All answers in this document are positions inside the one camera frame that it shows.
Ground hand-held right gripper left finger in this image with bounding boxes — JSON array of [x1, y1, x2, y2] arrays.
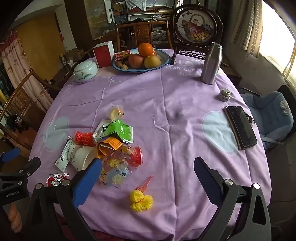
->
[[23, 158, 102, 241]]

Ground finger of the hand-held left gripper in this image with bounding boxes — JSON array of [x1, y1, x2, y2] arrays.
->
[[0, 157, 41, 183], [0, 147, 21, 164]]

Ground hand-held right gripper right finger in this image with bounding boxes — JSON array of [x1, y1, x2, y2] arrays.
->
[[194, 157, 272, 241]]

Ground clear floral plastic wrapper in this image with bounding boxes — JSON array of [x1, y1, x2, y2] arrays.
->
[[99, 146, 132, 186]]

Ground red foam net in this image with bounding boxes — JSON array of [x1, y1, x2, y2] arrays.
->
[[74, 131, 96, 147]]

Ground orange packet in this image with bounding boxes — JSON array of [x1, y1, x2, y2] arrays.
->
[[97, 136, 123, 158]]

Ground person's left hand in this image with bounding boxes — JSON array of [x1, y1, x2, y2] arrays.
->
[[7, 205, 23, 233]]

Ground printed paper cup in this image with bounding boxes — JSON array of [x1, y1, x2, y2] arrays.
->
[[67, 143, 99, 172]]

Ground red white snack packet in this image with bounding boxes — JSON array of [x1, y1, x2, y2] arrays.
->
[[47, 173, 70, 188]]

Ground white paper packet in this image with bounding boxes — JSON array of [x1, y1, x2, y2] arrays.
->
[[54, 138, 74, 172]]

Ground white green packet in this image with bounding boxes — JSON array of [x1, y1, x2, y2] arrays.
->
[[92, 119, 116, 142]]

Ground red plastic cup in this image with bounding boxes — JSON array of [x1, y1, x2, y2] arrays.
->
[[128, 146, 144, 167]]

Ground carved wooden chair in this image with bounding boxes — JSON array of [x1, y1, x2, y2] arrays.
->
[[0, 68, 58, 151]]

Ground orange red wrapper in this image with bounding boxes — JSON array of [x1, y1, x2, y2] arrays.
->
[[136, 175, 154, 192]]

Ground black phone in case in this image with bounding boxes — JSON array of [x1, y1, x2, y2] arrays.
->
[[223, 106, 258, 151]]

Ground clear jelly cup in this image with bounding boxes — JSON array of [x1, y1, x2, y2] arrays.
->
[[106, 105, 125, 121]]

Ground grey bottle cap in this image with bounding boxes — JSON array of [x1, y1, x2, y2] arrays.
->
[[219, 88, 231, 102]]

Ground blue cushioned chair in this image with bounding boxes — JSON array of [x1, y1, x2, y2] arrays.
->
[[240, 91, 294, 149]]

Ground floral curtain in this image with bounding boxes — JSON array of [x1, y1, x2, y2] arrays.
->
[[0, 37, 53, 112]]

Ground pale green lidded jar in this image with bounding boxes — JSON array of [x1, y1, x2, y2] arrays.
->
[[73, 59, 98, 83]]

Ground steel bottle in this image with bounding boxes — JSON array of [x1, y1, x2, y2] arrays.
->
[[201, 42, 223, 84]]

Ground blue fruit plate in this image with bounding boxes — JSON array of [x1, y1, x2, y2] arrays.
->
[[112, 48, 171, 73]]

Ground yellow apple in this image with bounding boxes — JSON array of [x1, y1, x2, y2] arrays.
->
[[144, 55, 161, 69]]

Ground red and white box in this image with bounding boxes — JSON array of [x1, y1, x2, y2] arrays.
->
[[93, 41, 114, 68]]

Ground red apple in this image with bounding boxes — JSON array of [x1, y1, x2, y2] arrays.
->
[[128, 53, 145, 69]]

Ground red yellow snack packet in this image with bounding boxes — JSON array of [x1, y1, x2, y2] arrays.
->
[[114, 50, 131, 61]]

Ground orange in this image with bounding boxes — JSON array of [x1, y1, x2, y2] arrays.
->
[[138, 43, 154, 57]]

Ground round framed basket picture stand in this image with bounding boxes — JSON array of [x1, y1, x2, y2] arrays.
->
[[168, 4, 223, 65]]

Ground window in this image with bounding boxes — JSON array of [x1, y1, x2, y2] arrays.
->
[[259, 0, 296, 79]]

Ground striped curtain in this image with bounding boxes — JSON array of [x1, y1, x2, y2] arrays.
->
[[230, 0, 264, 57]]

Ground glass door cabinet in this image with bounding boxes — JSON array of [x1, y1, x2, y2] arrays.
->
[[83, 0, 116, 40]]

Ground dark wooden armchair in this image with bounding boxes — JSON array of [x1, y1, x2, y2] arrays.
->
[[115, 20, 173, 52]]

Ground bookshelf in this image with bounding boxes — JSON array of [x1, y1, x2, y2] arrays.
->
[[111, 0, 178, 24]]

